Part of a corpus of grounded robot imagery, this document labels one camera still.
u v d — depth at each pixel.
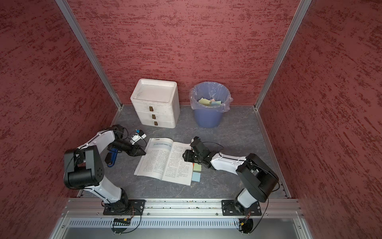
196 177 0.85
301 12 0.73
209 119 0.98
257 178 0.45
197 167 0.87
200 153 0.68
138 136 0.81
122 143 0.75
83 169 0.47
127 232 0.68
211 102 1.05
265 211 0.72
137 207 0.74
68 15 0.74
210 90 1.00
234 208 0.66
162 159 0.87
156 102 0.90
